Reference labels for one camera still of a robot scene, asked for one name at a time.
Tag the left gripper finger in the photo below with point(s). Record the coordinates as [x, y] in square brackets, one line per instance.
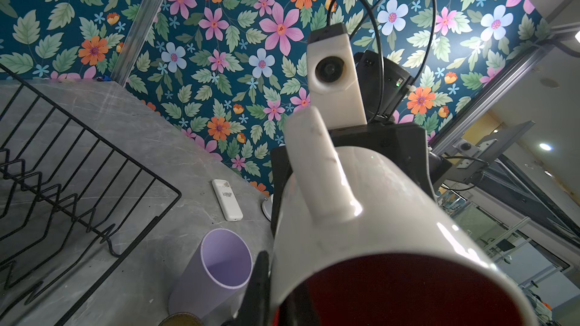
[255, 308]

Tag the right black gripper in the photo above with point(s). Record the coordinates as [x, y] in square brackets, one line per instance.
[405, 145]

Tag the white mug red inside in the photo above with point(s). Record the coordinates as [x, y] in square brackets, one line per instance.
[374, 248]

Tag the black wire dish rack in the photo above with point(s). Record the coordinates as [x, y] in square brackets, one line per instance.
[73, 204]

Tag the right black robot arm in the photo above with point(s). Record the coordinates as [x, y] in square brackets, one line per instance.
[390, 91]

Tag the lilac plastic cup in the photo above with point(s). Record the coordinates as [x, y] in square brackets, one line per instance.
[221, 265]

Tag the olive tinted glass cup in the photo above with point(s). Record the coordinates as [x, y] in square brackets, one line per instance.
[181, 319]

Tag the white remote control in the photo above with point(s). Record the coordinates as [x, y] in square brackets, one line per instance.
[227, 200]

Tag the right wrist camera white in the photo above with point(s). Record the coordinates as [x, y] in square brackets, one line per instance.
[332, 78]

